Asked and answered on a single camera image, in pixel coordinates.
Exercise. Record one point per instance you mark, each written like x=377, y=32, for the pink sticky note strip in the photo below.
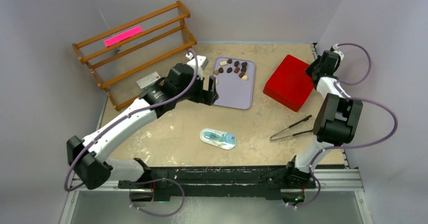
x=122, y=36

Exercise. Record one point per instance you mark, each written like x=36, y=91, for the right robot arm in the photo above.
x=336, y=122

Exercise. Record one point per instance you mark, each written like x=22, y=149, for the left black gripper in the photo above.
x=205, y=97

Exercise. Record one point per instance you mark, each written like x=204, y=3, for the wooden tiered shelf rack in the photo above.
x=116, y=68

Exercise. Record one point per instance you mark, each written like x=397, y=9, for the blue correction tape package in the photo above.
x=220, y=139

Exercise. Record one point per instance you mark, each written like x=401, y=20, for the aluminium frame rail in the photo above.
x=328, y=178

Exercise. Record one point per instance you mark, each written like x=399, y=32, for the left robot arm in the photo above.
x=89, y=157

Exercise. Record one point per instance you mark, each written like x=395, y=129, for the red box lid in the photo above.
x=289, y=85

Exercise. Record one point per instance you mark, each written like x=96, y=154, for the small white stationery box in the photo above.
x=148, y=80

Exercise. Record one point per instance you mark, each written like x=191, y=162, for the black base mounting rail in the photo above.
x=263, y=181

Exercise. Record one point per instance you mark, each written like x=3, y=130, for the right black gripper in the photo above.
x=309, y=69

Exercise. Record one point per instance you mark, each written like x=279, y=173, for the lavender plastic tray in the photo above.
x=232, y=91

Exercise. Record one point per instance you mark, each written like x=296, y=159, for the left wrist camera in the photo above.
x=200, y=61

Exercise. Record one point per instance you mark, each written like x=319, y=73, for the metal tongs with black tips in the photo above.
x=290, y=131

